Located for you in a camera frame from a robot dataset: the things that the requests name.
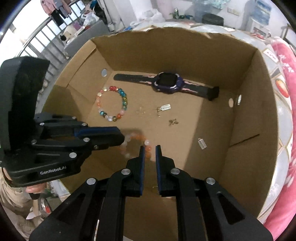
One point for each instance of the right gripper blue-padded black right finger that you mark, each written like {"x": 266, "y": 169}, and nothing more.
{"x": 205, "y": 210}

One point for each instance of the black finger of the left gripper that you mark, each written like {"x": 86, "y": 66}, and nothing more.
{"x": 104, "y": 141}

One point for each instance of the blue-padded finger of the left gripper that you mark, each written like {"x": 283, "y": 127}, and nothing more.
{"x": 97, "y": 132}

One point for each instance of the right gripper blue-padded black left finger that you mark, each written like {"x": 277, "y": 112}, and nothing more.
{"x": 96, "y": 210}

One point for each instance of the person's left hand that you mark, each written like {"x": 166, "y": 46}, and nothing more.
{"x": 36, "y": 189}

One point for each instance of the beige trouser leg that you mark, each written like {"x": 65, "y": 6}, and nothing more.
{"x": 17, "y": 205}

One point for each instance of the silver barcode tag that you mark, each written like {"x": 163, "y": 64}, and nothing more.
{"x": 202, "y": 143}

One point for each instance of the pink floral blanket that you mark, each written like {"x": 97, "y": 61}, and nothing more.
{"x": 281, "y": 221}

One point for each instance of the silver tag charm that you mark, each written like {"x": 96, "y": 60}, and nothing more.
{"x": 163, "y": 108}

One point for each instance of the small gold flower charm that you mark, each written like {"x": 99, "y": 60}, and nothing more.
{"x": 173, "y": 122}

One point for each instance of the purple kids smartwatch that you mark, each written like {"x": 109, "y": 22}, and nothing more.
{"x": 171, "y": 83}

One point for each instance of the brown cardboard box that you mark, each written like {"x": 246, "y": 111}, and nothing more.
{"x": 216, "y": 61}

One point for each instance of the metal balcony railing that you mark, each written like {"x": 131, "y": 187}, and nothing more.
{"x": 45, "y": 43}

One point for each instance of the hanging clothes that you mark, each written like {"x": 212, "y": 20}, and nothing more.
{"x": 58, "y": 10}

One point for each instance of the floral fruit-print tablecloth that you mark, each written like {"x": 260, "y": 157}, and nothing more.
{"x": 254, "y": 170}

